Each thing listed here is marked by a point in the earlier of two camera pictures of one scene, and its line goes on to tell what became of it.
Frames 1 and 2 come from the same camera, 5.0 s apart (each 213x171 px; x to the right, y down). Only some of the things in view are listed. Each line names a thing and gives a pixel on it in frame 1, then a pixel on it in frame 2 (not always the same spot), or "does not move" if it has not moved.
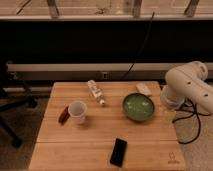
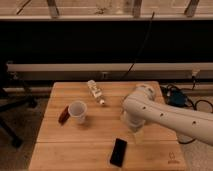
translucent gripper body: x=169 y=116 to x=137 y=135
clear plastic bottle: x=96 y=92 does not move
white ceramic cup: x=77 y=111 does not move
